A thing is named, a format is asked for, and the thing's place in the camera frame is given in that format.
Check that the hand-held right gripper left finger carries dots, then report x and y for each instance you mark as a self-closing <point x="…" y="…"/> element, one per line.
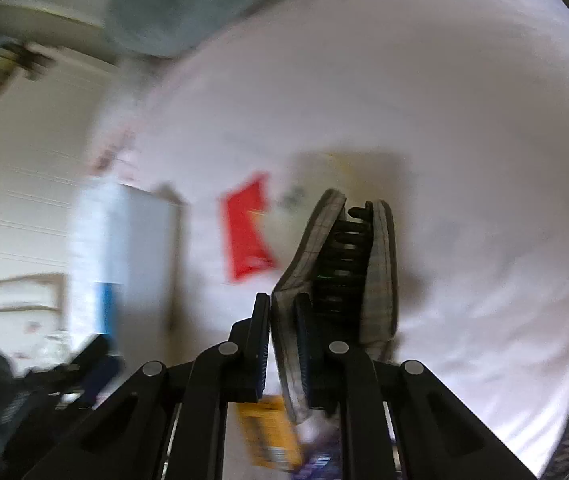
<point x="263" y="345"/>

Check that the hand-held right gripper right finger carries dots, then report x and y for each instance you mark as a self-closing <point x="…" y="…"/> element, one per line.
<point x="303" y="350"/>

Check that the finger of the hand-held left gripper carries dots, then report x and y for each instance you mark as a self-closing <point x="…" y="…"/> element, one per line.
<point x="84" y="365"/>

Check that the plaid hair claw clip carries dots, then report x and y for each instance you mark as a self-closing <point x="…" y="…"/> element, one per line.
<point x="379" y="285"/>

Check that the red snack packet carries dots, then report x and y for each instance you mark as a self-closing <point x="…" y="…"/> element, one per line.
<point x="247" y="240"/>

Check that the white storage box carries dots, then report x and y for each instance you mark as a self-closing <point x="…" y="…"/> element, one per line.
<point x="129" y="240"/>

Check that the yellow packet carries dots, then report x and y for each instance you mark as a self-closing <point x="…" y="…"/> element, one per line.
<point x="264" y="430"/>

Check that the floral pillow with pink frill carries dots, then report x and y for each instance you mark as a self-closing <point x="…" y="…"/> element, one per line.
<point x="114" y="155"/>

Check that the cream bed headboard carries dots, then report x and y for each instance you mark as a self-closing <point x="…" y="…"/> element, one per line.
<point x="29" y="160"/>

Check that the pink bed sheet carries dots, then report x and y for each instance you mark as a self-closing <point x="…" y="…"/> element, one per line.
<point x="414" y="110"/>

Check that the long grey pillow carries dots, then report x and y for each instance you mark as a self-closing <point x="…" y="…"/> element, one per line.
<point x="179" y="10"/>

